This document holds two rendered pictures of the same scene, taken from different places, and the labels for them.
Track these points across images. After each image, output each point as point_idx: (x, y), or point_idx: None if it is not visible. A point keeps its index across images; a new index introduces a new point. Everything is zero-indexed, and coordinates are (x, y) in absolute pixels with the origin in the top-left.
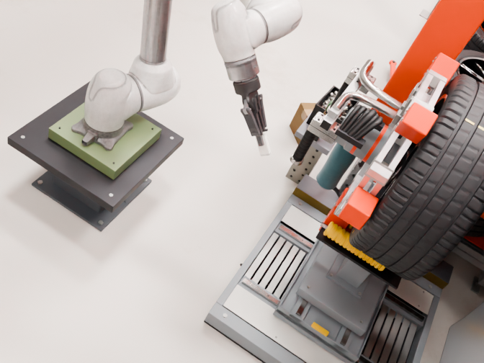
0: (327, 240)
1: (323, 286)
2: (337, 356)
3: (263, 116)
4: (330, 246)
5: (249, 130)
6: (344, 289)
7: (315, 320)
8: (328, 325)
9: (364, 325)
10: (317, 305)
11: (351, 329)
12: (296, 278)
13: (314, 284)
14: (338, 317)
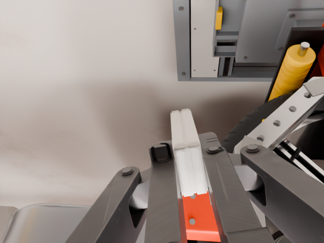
0: (290, 45)
1: (270, 11)
2: (213, 32)
3: (278, 225)
4: (283, 50)
5: (102, 193)
6: (278, 32)
7: (231, 8)
8: (234, 21)
9: (241, 60)
10: (243, 11)
11: (236, 47)
12: None
13: (265, 2)
14: (239, 34)
